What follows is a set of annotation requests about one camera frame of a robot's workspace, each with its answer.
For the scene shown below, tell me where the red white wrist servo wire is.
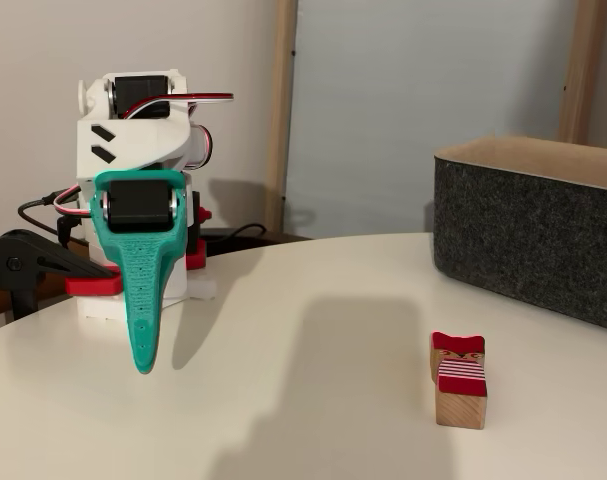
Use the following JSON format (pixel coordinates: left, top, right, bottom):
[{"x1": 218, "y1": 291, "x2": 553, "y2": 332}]
[{"x1": 120, "y1": 91, "x2": 235, "y2": 122}]

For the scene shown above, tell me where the black clamp red trigger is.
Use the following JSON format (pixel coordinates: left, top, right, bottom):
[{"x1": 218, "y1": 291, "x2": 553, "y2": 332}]
[{"x1": 181, "y1": 191, "x2": 214, "y2": 272}]

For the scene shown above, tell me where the black clamp slanted handle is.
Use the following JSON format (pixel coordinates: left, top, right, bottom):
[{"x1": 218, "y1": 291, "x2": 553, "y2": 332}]
[{"x1": 0, "y1": 228, "x2": 125, "y2": 321}]

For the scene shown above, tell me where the black power cable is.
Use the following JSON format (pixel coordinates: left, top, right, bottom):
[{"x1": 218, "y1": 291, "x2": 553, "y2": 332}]
[{"x1": 201, "y1": 222, "x2": 270, "y2": 250}]

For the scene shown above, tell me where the grey felt box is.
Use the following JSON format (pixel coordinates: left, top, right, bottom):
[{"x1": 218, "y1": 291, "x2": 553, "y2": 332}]
[{"x1": 432, "y1": 132, "x2": 607, "y2": 334}]

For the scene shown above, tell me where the red white base servo wire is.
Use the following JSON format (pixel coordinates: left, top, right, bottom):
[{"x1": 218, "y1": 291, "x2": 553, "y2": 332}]
[{"x1": 52, "y1": 183, "x2": 92, "y2": 220}]

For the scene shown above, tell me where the light wooden frame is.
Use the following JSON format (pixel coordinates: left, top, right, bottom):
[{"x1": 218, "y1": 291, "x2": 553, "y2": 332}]
[{"x1": 262, "y1": 0, "x2": 607, "y2": 240}]

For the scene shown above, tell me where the wooden block with red stripes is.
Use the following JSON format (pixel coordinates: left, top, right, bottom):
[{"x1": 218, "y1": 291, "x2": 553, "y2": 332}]
[{"x1": 429, "y1": 330, "x2": 490, "y2": 431}]

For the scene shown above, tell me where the black USB cable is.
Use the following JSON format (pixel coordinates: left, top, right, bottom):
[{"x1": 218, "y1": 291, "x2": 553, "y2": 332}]
[{"x1": 16, "y1": 189, "x2": 92, "y2": 247}]

